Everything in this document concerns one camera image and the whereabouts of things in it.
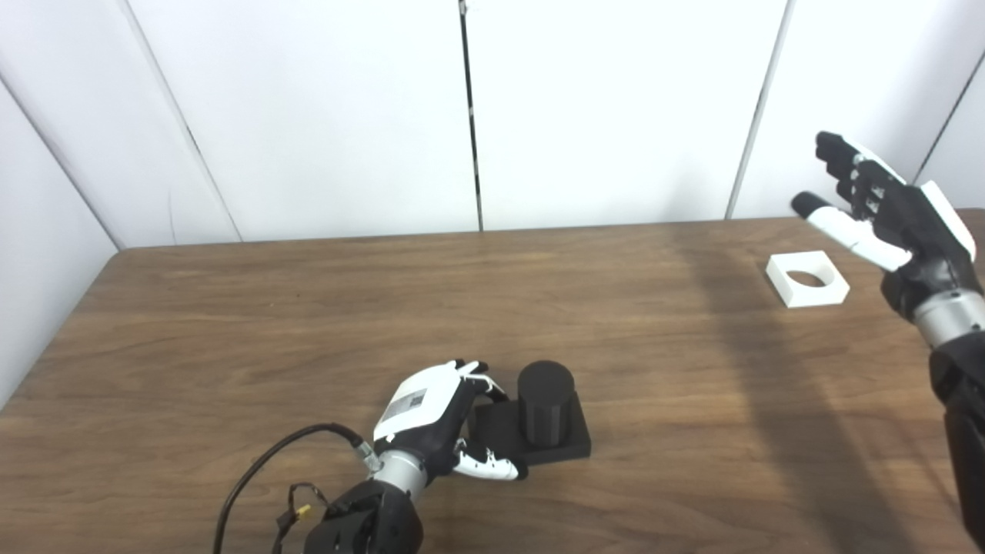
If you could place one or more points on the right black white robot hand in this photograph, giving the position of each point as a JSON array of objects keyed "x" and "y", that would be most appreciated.
[{"x": 916, "y": 231}]

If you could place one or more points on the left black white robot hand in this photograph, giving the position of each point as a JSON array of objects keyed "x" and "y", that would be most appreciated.
[{"x": 419, "y": 400}]

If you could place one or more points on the black peg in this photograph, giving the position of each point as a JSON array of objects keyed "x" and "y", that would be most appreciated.
[{"x": 545, "y": 404}]

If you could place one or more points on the white square piece with hole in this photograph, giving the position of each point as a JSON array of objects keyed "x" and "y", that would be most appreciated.
[{"x": 793, "y": 292}]

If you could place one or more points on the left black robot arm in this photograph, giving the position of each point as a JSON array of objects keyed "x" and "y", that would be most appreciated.
[{"x": 369, "y": 519}]

